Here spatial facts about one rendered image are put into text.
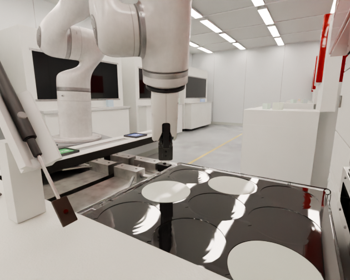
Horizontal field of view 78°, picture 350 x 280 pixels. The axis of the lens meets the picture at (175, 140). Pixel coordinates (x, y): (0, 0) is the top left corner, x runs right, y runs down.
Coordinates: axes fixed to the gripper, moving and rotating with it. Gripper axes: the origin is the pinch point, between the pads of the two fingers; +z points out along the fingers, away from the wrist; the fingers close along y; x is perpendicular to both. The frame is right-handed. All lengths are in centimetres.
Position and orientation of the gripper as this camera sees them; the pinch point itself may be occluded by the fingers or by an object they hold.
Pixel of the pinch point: (165, 151)
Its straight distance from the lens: 49.3
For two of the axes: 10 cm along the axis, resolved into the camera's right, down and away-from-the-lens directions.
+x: 10.0, -0.1, 0.6
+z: -0.2, 8.5, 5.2
